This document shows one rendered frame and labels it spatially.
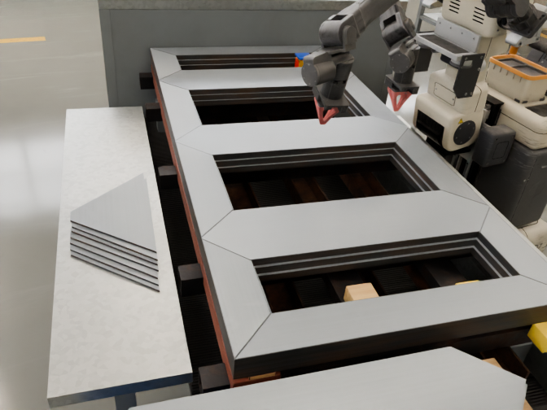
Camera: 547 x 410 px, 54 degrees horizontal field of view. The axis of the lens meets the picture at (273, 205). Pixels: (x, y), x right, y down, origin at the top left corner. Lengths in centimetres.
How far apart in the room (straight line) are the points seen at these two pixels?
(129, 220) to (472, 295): 81
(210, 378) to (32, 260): 163
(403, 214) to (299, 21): 126
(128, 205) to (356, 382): 76
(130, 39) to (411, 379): 172
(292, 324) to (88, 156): 96
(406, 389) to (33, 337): 156
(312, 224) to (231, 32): 125
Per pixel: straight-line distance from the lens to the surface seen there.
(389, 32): 164
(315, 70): 125
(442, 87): 219
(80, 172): 166
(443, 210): 140
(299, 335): 99
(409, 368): 102
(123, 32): 227
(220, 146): 152
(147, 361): 111
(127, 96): 237
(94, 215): 141
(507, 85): 238
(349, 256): 121
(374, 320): 105
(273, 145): 155
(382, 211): 133
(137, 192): 148
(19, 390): 209
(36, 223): 278
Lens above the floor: 161
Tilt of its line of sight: 35 degrees down
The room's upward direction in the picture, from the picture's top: 6 degrees clockwise
